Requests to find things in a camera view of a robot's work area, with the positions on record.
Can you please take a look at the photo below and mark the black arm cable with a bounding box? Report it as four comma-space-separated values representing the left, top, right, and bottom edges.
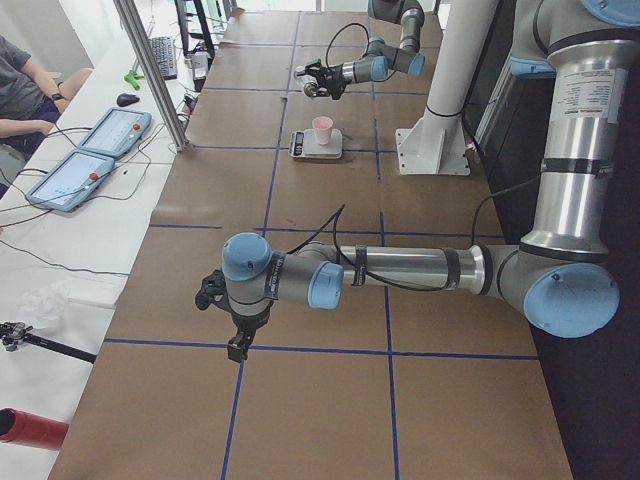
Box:
279, 177, 544, 292
324, 21, 374, 71

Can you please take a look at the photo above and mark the black tripod rod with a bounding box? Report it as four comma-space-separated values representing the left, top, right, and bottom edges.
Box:
1, 322, 97, 364

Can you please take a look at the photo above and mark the grey aluminium frame post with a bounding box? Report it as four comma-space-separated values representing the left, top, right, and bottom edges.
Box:
114, 0, 188, 152

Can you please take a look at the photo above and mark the white digital kitchen scale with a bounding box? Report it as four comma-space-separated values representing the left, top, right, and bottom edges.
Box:
289, 129, 343, 160

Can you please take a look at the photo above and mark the clear glass sauce bottle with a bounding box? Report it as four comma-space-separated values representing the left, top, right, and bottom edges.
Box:
294, 66, 320, 95

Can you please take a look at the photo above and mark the black computer mouse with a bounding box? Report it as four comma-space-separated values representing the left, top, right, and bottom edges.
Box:
116, 93, 140, 107

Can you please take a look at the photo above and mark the crumpled white tissue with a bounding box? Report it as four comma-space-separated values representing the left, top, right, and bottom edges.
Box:
16, 282, 68, 333

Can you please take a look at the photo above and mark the near blue teach pendant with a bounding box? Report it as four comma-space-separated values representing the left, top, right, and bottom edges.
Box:
26, 149, 115, 213

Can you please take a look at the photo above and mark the far blue teach pendant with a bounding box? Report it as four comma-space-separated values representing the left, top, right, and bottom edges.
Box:
77, 107, 152, 159

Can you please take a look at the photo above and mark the blue teach pendant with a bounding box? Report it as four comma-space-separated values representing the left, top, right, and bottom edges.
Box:
77, 107, 152, 159
26, 149, 115, 213

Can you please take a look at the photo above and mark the green plastic clamp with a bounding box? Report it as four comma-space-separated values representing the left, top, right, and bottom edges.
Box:
123, 70, 144, 91

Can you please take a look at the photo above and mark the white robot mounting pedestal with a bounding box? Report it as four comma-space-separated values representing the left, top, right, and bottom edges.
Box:
396, 0, 498, 176

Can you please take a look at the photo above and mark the red cylinder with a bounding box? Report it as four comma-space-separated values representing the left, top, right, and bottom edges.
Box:
1, 408, 69, 451

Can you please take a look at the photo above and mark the pink plastic cup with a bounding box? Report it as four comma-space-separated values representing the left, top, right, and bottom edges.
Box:
312, 116, 334, 146

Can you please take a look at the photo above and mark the seated person in grey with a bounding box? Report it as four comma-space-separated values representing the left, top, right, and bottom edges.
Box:
1, 38, 93, 158

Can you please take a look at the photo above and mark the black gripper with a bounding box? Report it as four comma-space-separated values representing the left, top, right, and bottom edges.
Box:
227, 310, 270, 361
304, 59, 345, 100

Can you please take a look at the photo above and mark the black keyboard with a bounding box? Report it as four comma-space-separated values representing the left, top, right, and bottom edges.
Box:
149, 36, 178, 80

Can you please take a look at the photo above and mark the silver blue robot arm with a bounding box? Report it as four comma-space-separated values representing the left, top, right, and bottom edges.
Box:
294, 1, 426, 100
202, 1, 639, 362

